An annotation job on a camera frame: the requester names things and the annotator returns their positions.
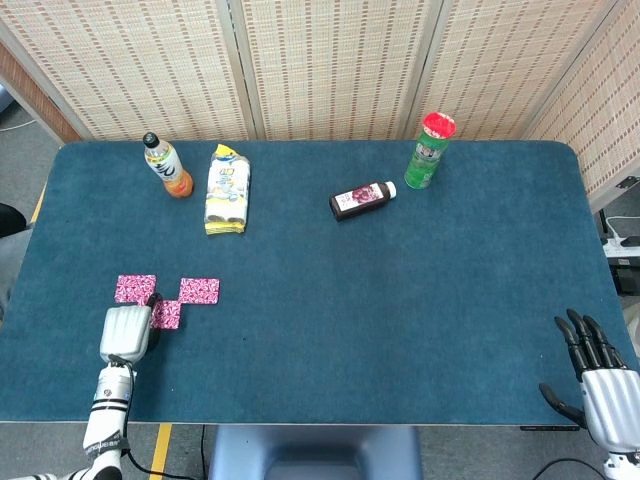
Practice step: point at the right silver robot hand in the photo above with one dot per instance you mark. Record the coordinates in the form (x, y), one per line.
(615, 407)

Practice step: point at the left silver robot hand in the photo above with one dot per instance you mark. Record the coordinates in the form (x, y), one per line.
(125, 332)

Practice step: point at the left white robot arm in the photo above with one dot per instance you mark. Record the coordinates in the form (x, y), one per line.
(107, 425)

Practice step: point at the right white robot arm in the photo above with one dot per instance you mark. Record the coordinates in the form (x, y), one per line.
(622, 467)

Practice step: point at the black desk control panel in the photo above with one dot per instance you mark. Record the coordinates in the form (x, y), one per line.
(550, 428)

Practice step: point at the black box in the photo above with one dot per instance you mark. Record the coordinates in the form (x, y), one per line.
(629, 279)

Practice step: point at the black rounded object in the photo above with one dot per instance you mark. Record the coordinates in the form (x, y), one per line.
(10, 220)

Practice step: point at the white power strip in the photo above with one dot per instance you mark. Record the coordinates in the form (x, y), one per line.
(622, 246)

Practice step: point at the orange drink bottle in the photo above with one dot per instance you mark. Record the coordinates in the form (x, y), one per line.
(169, 170)

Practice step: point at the yellow snack package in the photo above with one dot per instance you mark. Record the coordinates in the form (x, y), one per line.
(227, 192)

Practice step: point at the blue felt desk mat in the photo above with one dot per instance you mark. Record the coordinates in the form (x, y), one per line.
(350, 310)

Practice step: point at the woven bamboo screen panel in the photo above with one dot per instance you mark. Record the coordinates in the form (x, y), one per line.
(30, 95)
(140, 70)
(500, 70)
(600, 115)
(335, 70)

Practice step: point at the dark juice bottle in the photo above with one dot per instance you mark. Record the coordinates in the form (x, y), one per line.
(360, 198)

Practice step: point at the green chips can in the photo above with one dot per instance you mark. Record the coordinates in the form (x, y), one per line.
(424, 160)

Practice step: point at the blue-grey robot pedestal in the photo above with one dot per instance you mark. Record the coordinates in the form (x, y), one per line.
(315, 452)

